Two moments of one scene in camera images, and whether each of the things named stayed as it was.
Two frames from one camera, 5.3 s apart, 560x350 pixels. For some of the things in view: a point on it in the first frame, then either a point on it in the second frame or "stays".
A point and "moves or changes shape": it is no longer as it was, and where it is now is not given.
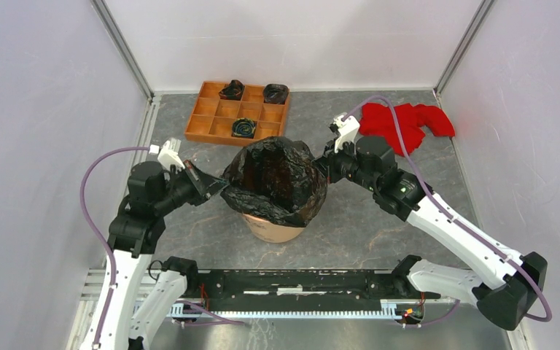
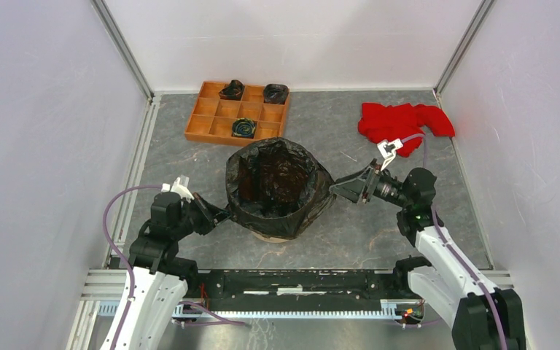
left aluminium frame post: x=114 y=30 stays
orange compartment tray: x=212 y=117 stays
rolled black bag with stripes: x=243 y=127 stays
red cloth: x=376 y=122 stays
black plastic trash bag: x=276 y=179 moves or changes shape
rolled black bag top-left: x=232 y=90 stays
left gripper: x=208 y=184 → x=212 y=216
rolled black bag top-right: x=275 y=93 stays
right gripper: x=327 y=162 → x=351 y=187
